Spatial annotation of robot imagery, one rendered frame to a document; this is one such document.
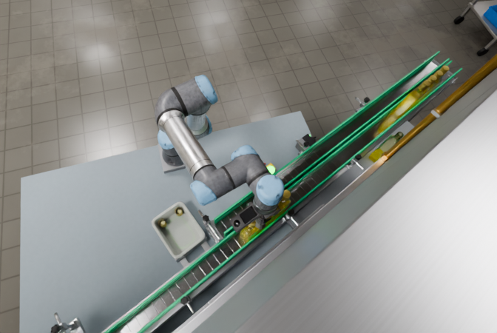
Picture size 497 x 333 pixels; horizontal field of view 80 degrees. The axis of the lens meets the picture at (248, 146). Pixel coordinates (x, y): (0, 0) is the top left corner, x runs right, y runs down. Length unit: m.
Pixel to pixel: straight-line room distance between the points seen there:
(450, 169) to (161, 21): 3.45
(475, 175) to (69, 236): 1.65
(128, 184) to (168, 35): 2.05
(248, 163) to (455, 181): 0.69
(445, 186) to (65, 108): 3.00
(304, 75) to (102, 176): 2.12
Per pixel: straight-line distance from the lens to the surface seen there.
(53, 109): 3.10
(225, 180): 0.83
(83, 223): 1.71
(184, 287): 1.40
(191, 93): 1.08
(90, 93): 3.08
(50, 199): 1.82
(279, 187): 0.81
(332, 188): 1.57
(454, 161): 0.20
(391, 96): 2.01
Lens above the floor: 2.27
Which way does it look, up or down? 63 degrees down
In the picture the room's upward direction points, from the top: 9 degrees clockwise
